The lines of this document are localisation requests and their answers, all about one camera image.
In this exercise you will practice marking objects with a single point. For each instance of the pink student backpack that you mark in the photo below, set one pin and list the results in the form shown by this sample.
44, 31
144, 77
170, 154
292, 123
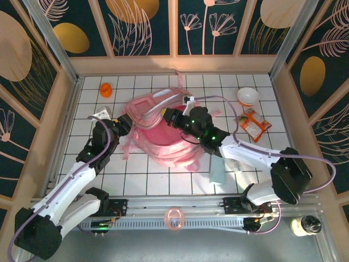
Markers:
169, 139

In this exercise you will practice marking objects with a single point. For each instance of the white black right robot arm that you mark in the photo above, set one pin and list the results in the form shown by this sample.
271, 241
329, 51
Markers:
245, 152

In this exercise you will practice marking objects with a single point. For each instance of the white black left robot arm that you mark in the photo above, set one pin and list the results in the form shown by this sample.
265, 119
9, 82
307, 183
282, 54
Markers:
71, 180

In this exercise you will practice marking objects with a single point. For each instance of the small orange cup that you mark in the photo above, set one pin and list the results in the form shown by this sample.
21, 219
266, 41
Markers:
105, 90

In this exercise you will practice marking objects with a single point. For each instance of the orange snack packet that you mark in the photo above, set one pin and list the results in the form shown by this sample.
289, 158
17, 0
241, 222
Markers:
253, 124

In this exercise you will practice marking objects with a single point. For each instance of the black controller board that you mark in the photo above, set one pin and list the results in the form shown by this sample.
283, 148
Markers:
253, 225
101, 225

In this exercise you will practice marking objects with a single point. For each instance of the pink tape roll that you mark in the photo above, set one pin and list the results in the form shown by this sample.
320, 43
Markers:
170, 219

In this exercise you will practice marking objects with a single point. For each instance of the white bottle black cap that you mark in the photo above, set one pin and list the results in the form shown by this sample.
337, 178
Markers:
305, 225

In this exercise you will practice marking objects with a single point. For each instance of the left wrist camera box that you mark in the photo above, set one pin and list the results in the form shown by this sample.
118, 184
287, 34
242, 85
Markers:
103, 112

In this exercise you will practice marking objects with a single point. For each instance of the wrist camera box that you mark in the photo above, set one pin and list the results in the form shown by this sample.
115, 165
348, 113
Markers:
189, 98
103, 112

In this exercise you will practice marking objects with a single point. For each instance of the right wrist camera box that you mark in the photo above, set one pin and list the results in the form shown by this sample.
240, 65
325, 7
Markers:
189, 98

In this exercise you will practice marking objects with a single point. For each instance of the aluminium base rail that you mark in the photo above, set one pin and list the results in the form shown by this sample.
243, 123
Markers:
191, 203

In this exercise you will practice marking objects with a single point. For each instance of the aluminium frame post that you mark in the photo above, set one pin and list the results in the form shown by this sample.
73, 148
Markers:
56, 46
295, 41

